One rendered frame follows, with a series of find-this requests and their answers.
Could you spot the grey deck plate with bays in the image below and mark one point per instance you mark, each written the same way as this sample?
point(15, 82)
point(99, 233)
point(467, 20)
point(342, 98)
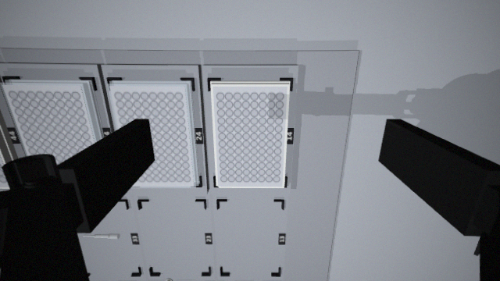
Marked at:
point(326, 80)

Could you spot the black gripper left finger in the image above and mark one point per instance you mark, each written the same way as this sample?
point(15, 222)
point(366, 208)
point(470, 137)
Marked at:
point(47, 201)

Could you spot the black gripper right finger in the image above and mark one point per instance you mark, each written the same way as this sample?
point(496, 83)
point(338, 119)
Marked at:
point(462, 187)

